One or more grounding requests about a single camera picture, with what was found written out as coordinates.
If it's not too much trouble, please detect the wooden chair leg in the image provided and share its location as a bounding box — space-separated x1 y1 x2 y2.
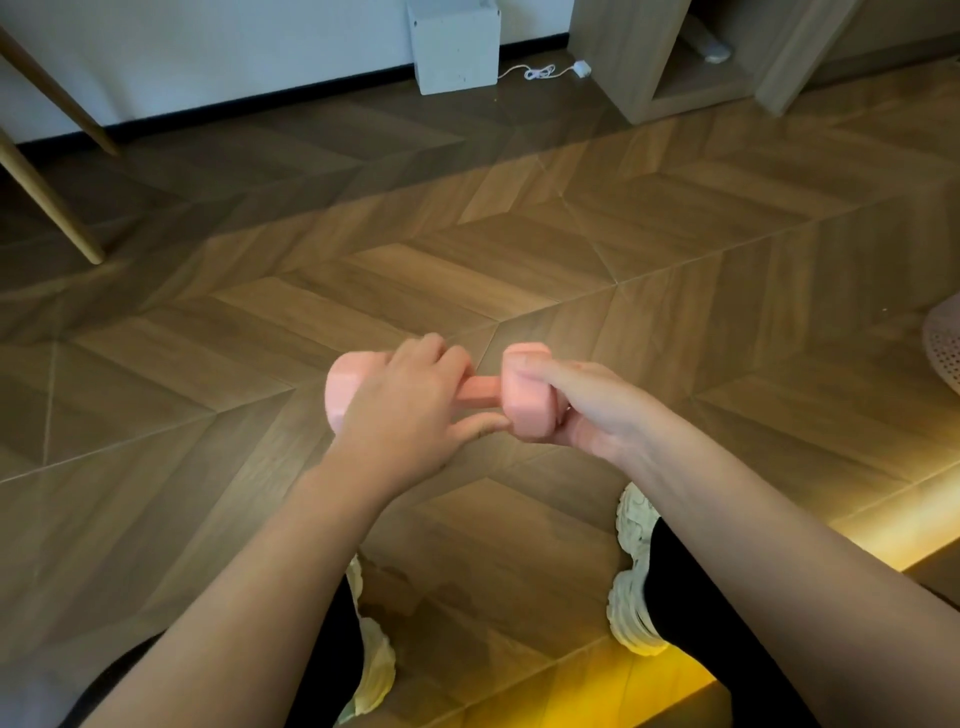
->
0 126 107 267
0 25 123 159

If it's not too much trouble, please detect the person's right black trouser leg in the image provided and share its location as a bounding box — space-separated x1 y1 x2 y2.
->
643 517 823 728

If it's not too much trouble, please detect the person's right white shoe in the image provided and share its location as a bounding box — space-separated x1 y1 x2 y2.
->
606 482 671 658

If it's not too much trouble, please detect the person's black trouser leg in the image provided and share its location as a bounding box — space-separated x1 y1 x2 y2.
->
643 517 823 728
58 576 370 728

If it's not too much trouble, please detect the pink dumbbell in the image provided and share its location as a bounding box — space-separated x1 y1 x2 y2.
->
324 342 572 442

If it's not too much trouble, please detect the person's right forearm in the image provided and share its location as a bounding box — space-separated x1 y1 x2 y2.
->
615 417 960 728

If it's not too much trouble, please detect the wooden cabinet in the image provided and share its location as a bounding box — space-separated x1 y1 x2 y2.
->
567 0 865 126

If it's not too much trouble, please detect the white object in cabinet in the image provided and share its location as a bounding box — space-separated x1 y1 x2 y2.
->
678 15 734 66

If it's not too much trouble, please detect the person's left white shoe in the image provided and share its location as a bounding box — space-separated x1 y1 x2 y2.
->
336 555 398 726

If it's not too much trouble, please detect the white square box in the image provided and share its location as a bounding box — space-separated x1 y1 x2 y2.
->
406 0 503 96

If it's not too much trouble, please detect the person's white shoe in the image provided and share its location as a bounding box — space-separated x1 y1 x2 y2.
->
606 482 671 658
336 555 398 726

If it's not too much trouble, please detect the white cable with plug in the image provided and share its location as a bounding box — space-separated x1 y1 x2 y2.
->
497 60 594 84

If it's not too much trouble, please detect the person's left forearm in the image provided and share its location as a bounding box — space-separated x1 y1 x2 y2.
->
78 448 411 728

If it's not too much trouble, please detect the pale pink perforated basket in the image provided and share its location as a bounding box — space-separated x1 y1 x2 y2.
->
921 292 960 397

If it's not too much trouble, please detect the person's right hand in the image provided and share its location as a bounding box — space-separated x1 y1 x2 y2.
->
504 353 663 467

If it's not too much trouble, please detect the person's left hand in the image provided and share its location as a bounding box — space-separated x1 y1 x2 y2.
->
327 332 513 497

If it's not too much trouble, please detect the person's left black trouser leg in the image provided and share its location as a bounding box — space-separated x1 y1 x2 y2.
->
58 576 370 728

